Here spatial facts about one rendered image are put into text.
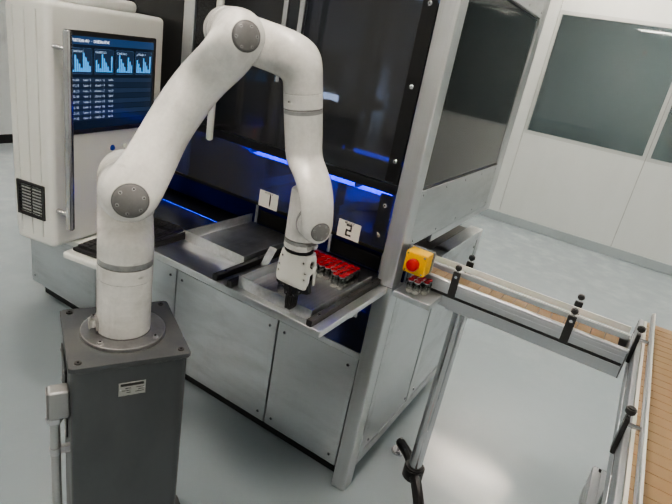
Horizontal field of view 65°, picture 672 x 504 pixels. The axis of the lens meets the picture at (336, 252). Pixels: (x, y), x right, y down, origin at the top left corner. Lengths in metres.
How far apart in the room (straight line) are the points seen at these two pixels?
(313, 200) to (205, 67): 0.36
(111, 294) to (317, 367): 0.95
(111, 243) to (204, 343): 1.20
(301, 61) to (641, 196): 5.21
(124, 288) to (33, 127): 0.78
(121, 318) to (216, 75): 0.57
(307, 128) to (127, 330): 0.62
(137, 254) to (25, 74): 0.82
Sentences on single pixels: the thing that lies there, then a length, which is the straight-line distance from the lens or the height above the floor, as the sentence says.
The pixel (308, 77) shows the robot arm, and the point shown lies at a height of 1.50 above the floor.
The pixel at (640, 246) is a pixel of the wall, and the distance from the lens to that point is 6.21.
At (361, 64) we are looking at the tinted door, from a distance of 1.67.
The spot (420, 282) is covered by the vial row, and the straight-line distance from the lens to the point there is 1.69.
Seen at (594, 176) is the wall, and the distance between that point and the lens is 6.12.
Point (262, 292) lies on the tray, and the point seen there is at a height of 0.90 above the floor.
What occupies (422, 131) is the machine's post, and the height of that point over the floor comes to 1.39.
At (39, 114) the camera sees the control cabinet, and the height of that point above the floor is 1.23.
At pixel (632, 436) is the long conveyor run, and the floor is 0.93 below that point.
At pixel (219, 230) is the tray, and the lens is 1.94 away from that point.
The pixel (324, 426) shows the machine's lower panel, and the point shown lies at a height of 0.24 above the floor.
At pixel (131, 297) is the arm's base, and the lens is 1.26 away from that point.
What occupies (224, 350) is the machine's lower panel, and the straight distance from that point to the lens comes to 2.27.
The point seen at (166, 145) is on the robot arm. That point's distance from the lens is 1.14.
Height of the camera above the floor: 1.58
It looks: 22 degrees down
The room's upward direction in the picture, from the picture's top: 11 degrees clockwise
